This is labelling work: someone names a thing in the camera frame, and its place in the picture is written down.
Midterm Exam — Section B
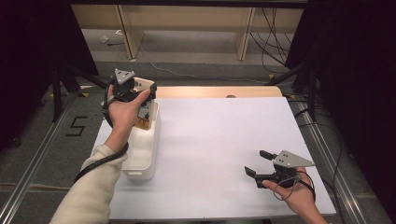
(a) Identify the thick black gripper cable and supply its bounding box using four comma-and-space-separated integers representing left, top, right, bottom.
74, 77, 130, 185

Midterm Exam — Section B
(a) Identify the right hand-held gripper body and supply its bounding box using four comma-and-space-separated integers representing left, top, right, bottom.
255, 149, 316, 189

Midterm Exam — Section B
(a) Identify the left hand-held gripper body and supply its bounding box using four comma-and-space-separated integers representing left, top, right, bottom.
111, 68, 148, 103

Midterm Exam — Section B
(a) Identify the black metal stand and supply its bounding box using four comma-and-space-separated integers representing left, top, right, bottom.
50, 62, 108, 123
265, 59, 318, 122

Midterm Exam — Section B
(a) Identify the person's right hand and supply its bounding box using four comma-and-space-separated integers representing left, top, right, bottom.
262, 167, 329, 224

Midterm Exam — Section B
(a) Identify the white table sheet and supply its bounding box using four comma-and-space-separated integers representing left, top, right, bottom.
92, 96, 338, 220

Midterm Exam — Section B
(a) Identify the wooden table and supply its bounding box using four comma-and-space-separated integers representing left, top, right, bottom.
154, 85, 284, 99

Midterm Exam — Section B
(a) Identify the black curtain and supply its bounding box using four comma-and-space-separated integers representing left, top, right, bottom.
0, 0, 100, 150
284, 0, 396, 216

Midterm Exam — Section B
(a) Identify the aluminium floor rail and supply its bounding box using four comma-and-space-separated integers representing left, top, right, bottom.
0, 92, 78, 224
298, 106, 370, 224

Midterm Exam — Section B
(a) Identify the person's left hand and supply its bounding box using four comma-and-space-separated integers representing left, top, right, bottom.
104, 84, 151, 153

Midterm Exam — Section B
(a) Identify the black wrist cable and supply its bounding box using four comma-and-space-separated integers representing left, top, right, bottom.
302, 170, 318, 202

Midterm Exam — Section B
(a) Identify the white plastic bin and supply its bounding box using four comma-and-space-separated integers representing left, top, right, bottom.
120, 99, 162, 181

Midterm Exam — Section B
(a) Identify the light wooden desk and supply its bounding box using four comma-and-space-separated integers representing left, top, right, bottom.
70, 4, 304, 62

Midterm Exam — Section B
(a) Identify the cream phone case with painting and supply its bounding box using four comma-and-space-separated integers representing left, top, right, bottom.
133, 77, 157, 131

